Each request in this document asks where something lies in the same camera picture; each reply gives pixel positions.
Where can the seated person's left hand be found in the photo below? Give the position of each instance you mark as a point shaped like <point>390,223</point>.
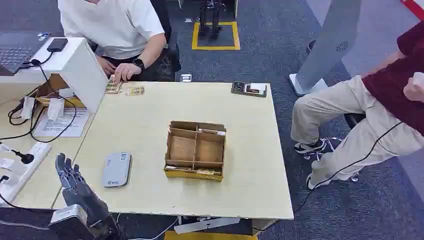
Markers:
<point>126,71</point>

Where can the seated person's right hand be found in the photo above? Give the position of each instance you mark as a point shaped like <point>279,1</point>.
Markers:
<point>106,66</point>

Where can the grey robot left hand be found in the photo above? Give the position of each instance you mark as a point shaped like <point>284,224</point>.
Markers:
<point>81,195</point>

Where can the maroon person's hand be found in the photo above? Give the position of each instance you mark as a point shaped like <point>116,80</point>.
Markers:
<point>415,93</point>

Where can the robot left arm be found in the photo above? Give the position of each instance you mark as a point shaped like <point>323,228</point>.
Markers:
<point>107,232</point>

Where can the white object in fist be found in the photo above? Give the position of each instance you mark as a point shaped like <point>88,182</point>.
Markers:
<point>419,78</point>

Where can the black wristwatch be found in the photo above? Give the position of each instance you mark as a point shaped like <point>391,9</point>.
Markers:
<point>139,63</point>

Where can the white box cover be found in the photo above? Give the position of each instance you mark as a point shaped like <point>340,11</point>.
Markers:
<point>84,76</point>

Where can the person in white shirt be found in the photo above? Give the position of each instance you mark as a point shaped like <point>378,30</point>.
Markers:
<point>109,26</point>

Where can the grey flat card reader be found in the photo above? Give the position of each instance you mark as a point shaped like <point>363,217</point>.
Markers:
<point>116,169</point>

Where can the person in maroon shirt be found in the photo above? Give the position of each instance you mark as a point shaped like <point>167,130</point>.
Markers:
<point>374,109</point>

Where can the black office chair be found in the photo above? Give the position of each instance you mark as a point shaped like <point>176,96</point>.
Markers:
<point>172,59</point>

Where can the black smartphone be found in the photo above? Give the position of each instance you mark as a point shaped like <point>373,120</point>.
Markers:
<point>57,44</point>

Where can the brown cardboard box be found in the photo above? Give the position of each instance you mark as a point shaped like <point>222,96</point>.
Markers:
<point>54,84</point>

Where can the silver floor socket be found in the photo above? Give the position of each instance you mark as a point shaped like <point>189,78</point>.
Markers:
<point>186,78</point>

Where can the white power strip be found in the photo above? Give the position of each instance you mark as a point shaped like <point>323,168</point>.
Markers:
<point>31,160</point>

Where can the black power plug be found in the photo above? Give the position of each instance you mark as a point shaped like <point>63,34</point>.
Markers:
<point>26,158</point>

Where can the printed paper sheet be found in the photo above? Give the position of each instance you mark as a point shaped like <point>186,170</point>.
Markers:
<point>63,124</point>

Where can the red bar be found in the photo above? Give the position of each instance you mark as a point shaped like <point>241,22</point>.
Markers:
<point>414,8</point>

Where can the dark grey laptop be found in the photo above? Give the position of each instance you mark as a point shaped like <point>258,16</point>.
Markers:
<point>18,49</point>

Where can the yellow floor tape square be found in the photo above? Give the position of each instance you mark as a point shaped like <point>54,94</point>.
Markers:
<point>216,48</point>

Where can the white standing panel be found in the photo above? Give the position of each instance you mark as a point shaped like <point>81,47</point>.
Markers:
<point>331,43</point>

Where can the black robot legs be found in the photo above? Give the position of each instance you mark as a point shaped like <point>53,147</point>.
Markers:
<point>209,18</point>

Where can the pale card in slot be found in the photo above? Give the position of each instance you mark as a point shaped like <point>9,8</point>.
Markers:
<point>212,132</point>

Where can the wooden card box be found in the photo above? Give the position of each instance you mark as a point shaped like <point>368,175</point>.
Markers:
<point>195,150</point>

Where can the black tray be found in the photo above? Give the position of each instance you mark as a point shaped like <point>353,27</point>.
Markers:
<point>239,87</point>

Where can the row of printed cards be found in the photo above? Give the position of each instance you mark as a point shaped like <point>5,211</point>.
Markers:
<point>205,172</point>

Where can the white bar under table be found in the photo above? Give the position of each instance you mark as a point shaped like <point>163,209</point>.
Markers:
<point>205,225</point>

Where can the white card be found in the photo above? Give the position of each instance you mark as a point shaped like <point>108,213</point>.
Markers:
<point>258,87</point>

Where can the yellow board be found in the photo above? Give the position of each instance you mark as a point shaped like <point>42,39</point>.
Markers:
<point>208,236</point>

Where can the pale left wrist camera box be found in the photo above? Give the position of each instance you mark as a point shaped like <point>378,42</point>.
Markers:
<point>68,220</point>

